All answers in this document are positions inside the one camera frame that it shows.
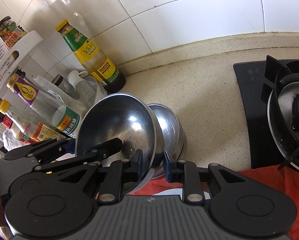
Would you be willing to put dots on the yellow cap vinegar bottle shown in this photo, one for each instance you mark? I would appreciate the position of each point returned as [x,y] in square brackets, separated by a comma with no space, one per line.
[30,123]

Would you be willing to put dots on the purple label clear bottle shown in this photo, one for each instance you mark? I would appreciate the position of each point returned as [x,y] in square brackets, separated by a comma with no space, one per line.
[56,113]

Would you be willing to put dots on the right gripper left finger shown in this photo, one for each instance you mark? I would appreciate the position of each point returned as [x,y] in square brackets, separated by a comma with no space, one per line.
[120,172]

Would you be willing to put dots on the white rotating condiment rack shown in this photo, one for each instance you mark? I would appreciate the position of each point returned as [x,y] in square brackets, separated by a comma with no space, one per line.
[11,60]

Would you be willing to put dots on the fingers of the left gripper seen afar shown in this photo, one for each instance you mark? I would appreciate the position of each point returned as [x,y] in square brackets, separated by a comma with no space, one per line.
[27,157]

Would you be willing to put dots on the clear plastic bag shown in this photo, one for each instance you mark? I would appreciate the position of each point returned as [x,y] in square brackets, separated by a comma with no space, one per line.
[49,88]

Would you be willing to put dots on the black gas stove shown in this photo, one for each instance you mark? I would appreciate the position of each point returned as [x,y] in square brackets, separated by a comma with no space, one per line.
[270,94]

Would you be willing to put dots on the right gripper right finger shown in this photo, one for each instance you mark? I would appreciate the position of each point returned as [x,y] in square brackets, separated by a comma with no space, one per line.
[184,172]

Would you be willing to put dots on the green yellow label bottle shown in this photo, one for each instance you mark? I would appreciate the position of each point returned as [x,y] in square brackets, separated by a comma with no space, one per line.
[92,58]

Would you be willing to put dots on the red label soy sauce bottle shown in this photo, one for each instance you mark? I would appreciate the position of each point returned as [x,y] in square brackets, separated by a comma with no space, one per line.
[14,129]

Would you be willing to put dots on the steel bowl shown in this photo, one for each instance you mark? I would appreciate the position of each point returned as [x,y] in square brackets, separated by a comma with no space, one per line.
[124,124]
[174,135]

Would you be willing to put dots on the white spray bottle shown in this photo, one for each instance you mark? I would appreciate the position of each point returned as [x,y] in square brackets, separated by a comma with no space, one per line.
[87,93]

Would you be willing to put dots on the red cloth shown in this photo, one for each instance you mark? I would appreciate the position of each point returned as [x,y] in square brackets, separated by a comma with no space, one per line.
[255,204]

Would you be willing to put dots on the green lid jar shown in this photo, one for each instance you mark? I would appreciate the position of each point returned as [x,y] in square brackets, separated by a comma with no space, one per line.
[10,33]

